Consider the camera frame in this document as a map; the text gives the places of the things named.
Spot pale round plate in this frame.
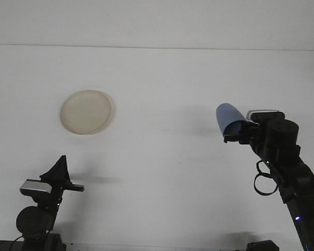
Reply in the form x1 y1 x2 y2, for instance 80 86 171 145
59 89 114 135

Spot pale blue cup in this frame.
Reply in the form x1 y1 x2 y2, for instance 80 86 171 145
216 102 248 136

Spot dark reddish base platform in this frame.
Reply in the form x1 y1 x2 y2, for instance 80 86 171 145
0 239 24 251

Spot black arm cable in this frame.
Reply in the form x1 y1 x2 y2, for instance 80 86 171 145
253 159 279 196
10 236 26 251

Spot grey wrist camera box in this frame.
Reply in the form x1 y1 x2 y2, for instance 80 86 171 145
245 109 281 121
19 181 53 196

